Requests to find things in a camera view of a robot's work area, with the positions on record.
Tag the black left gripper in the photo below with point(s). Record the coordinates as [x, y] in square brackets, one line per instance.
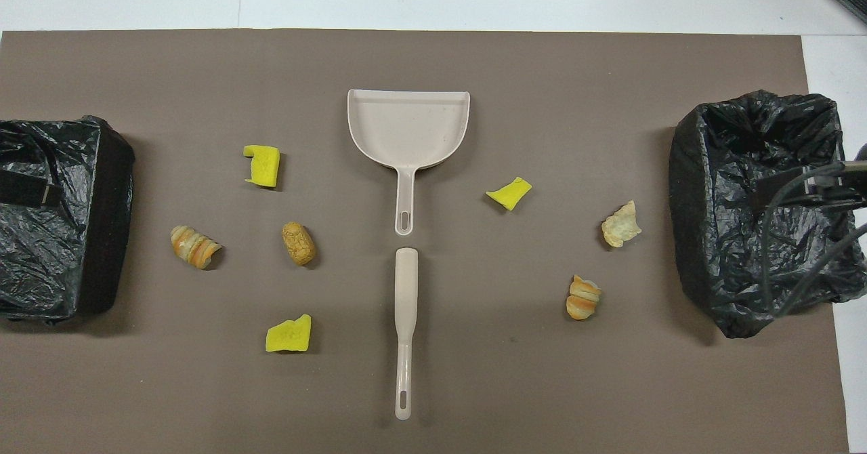
[24, 190]

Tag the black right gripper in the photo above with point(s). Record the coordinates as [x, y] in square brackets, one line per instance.
[823, 184]

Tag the striped croissant bread roll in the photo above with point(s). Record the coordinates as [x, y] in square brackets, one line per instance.
[193, 245]

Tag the yellow sponge piece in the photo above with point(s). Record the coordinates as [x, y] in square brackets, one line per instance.
[264, 167]
[288, 335]
[509, 194]

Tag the brown oval bread roll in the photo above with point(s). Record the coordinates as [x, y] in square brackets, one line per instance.
[299, 242]

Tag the beige plastic dustpan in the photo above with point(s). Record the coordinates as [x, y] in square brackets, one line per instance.
[406, 129]

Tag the beige hand brush black bristles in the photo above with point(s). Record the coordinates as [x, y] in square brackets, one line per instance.
[406, 284]

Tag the black bag lined bin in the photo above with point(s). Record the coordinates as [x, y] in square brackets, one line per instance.
[718, 237]
[68, 251]

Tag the pale torn bread piece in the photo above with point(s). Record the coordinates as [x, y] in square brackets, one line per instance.
[620, 227]

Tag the brown table mat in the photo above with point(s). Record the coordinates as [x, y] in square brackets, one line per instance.
[203, 74]

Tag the small glazed croissant piece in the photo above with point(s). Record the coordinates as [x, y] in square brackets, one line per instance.
[582, 299]

